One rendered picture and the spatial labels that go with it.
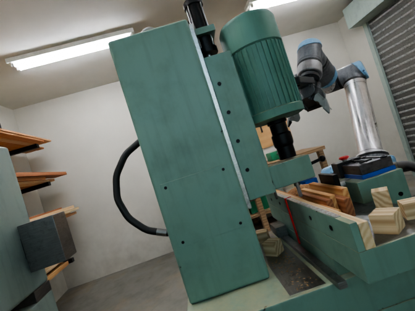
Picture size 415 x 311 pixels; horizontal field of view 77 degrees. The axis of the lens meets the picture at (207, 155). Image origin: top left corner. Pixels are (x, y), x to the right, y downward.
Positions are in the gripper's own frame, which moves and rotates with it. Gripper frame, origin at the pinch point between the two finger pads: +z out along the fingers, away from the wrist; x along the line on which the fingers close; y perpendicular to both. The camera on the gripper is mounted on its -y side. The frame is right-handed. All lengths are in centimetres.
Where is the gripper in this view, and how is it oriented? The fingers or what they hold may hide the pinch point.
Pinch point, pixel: (306, 120)
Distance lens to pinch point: 95.6
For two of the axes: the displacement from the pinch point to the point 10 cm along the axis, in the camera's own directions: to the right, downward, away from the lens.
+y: 7.5, 3.8, 5.4
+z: -1.6, 9.0, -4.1
